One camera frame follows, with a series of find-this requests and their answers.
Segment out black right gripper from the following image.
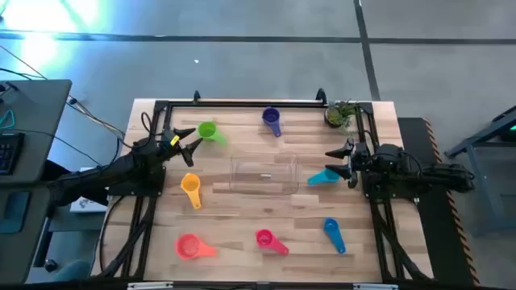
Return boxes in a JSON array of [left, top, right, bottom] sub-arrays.
[[324, 137, 374, 190]]

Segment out white metal bracket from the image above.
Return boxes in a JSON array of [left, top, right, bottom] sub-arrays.
[[127, 281, 174, 290], [353, 283, 399, 290]]

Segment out orange measuring cup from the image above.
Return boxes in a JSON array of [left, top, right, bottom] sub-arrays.
[[174, 233, 218, 260]]

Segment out black cable bundle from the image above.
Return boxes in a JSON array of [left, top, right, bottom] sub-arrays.
[[66, 94, 127, 142]]

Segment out small potted plant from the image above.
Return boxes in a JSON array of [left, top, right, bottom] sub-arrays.
[[323, 99, 360, 136]]

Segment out yellow measuring cup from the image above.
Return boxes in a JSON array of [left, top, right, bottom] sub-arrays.
[[180, 172, 202, 210]]

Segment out black aluminium table frame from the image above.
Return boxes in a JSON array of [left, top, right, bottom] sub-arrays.
[[96, 98, 435, 283]]

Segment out clear plastic basket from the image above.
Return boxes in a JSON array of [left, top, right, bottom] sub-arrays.
[[228, 151, 302, 197]]

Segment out teal triangular loop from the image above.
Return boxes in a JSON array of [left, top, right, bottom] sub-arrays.
[[0, 109, 16, 131]]

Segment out white box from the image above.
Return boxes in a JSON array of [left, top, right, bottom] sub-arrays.
[[70, 166, 109, 213]]

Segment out grey desk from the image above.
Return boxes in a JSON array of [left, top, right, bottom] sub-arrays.
[[0, 180, 56, 285], [0, 79, 73, 186]]

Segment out dark mouse pad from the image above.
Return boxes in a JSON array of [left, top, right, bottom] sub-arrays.
[[0, 191, 31, 235]]

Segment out pink-red measuring cup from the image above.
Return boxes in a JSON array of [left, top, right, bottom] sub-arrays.
[[255, 229, 290, 256]]

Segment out black hazard-striped floor mat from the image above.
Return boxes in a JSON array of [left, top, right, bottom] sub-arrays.
[[397, 117, 481, 288]]

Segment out black desk support beam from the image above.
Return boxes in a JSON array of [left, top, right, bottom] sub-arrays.
[[40, 159, 84, 184]]

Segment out green measuring cup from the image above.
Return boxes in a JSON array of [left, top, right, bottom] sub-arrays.
[[197, 121, 227, 146]]

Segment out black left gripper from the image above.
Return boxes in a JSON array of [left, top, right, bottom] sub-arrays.
[[156, 127, 204, 168]]

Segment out small blue measuring cup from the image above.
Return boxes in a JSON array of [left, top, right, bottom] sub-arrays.
[[322, 217, 347, 255]]

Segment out blue-grey metal cart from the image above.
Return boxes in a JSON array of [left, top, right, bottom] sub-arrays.
[[444, 105, 516, 238]]

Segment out black keyboard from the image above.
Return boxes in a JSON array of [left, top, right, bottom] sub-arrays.
[[0, 132, 25, 176]]

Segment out purple measuring cup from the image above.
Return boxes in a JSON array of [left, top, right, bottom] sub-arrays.
[[261, 106, 282, 138]]

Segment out teal measuring cup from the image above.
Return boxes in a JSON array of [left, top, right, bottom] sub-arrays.
[[307, 168, 342, 187]]

